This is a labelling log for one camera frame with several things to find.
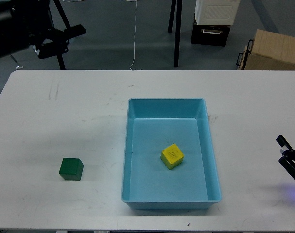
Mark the light wooden box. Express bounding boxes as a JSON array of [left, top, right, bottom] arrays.
[[236, 29, 295, 71]]

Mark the white hanging cord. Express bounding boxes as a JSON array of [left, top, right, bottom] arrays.
[[129, 0, 138, 71]]

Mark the green wooden block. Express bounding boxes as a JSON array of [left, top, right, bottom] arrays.
[[59, 158, 84, 181]]

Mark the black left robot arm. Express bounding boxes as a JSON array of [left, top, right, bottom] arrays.
[[0, 0, 86, 59]]

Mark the yellow wooden block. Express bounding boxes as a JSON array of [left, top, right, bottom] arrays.
[[160, 144, 184, 170]]

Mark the light blue plastic bin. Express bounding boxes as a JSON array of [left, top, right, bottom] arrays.
[[122, 98, 222, 209]]

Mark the black drawer box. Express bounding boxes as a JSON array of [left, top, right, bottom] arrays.
[[191, 21, 231, 47]]

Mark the black stand leg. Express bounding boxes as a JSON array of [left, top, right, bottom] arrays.
[[168, 0, 176, 33], [174, 0, 183, 68]]

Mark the black tripod leg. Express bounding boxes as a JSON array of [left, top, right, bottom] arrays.
[[53, 0, 71, 29], [56, 54, 66, 70]]

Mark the black stand leg rear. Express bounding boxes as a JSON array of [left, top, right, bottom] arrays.
[[168, 0, 176, 33]]

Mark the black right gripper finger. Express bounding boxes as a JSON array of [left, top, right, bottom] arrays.
[[276, 135, 295, 180]]

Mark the white ribbed container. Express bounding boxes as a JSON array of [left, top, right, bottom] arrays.
[[194, 0, 240, 26]]

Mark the black tripod leg inner left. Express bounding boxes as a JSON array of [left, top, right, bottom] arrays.
[[53, 0, 71, 29]]

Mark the black stand leg right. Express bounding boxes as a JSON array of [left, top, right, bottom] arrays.
[[174, 0, 183, 68]]

